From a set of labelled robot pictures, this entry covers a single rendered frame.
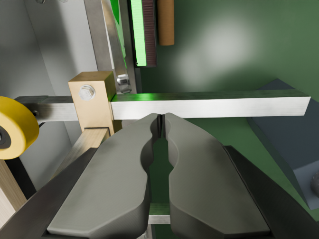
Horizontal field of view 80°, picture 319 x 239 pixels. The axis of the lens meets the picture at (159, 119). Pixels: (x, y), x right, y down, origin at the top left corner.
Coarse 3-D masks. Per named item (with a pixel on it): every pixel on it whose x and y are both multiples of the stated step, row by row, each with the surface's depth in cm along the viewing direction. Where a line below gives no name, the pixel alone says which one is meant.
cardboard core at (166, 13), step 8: (160, 0) 87; (168, 0) 87; (160, 8) 89; (168, 8) 88; (160, 16) 90; (168, 16) 90; (160, 24) 92; (168, 24) 91; (160, 32) 94; (168, 32) 93; (160, 40) 96; (168, 40) 95
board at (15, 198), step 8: (0, 160) 30; (0, 168) 29; (8, 168) 31; (0, 176) 29; (8, 176) 31; (0, 184) 29; (8, 184) 31; (16, 184) 32; (0, 192) 30; (8, 192) 31; (16, 192) 32; (0, 200) 31; (8, 200) 31; (16, 200) 32; (24, 200) 34; (0, 208) 32; (8, 208) 32; (16, 208) 32; (0, 216) 33; (8, 216) 33; (0, 224) 34
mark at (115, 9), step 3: (111, 0) 29; (114, 0) 31; (117, 0) 33; (111, 3) 29; (114, 3) 31; (117, 3) 33; (114, 6) 31; (117, 6) 33; (114, 9) 31; (117, 9) 33; (114, 12) 31; (117, 12) 32; (114, 15) 31; (117, 15) 32; (117, 18) 32; (117, 21) 32
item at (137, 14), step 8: (136, 0) 34; (136, 8) 34; (136, 16) 35; (136, 24) 36; (136, 32) 36; (136, 40) 37; (136, 48) 38; (144, 48) 38; (144, 56) 38; (144, 64) 39
